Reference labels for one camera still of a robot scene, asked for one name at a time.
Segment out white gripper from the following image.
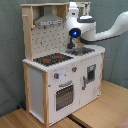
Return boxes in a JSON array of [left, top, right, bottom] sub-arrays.
[[67, 1, 80, 20]]

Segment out small metal pot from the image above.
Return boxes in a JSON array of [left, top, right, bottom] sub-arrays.
[[74, 49, 87, 55]]

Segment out wooden toy kitchen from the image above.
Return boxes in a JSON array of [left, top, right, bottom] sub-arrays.
[[22, 2, 105, 127]]

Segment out grey range hood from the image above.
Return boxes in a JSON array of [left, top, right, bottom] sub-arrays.
[[34, 6, 63, 27]]

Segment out black toy faucet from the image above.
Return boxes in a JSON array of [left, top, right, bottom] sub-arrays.
[[67, 37, 75, 49]]

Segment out grey toy sink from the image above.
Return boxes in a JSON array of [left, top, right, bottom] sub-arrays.
[[66, 47, 94, 56]]

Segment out black toy stovetop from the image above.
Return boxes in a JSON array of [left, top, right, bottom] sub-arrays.
[[34, 53, 70, 67]]

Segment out red right oven knob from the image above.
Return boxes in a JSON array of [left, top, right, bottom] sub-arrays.
[[71, 65, 78, 73]]

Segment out red oven knob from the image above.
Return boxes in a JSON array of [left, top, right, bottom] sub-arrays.
[[71, 65, 78, 73], [54, 73, 60, 79]]

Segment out red left oven knob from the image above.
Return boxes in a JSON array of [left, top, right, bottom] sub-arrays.
[[54, 73, 60, 79]]

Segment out white oven door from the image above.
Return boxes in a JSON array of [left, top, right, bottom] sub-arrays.
[[55, 83, 74, 111]]

